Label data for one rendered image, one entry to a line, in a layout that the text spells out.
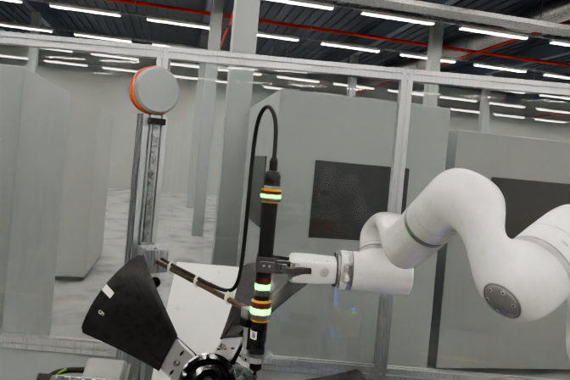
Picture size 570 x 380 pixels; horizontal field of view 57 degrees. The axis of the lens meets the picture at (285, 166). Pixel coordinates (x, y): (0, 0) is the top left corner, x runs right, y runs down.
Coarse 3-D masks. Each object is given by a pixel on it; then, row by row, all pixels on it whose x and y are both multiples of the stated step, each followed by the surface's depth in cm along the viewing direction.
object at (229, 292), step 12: (264, 108) 117; (276, 120) 114; (276, 132) 113; (252, 144) 120; (276, 144) 113; (252, 156) 120; (276, 156) 113; (252, 168) 120; (168, 264) 151; (240, 264) 121; (192, 276) 140; (240, 276) 121; (216, 288) 129; (228, 288) 125
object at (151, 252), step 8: (144, 248) 162; (152, 248) 163; (160, 248) 164; (144, 256) 160; (152, 256) 159; (160, 256) 161; (168, 256) 162; (152, 264) 159; (152, 272) 160; (160, 272) 161
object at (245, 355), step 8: (248, 312) 115; (240, 320) 116; (248, 320) 115; (248, 328) 115; (248, 336) 115; (248, 344) 115; (240, 352) 113; (248, 352) 113; (264, 352) 114; (248, 360) 111; (256, 360) 110; (264, 360) 111
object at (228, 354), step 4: (224, 340) 123; (228, 340) 122; (232, 340) 120; (236, 340) 119; (240, 340) 118; (228, 344) 120; (232, 344) 119; (236, 344) 118; (240, 344) 117; (216, 348) 122; (220, 348) 121; (228, 348) 119; (236, 348) 116; (216, 352) 121; (220, 352) 120; (224, 352) 119; (228, 352) 117; (232, 352) 116; (236, 352) 116; (224, 356) 117; (228, 356) 116; (232, 356) 115
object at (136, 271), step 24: (144, 264) 125; (120, 288) 124; (144, 288) 122; (120, 312) 123; (144, 312) 120; (96, 336) 124; (120, 336) 122; (144, 336) 120; (168, 336) 117; (144, 360) 120
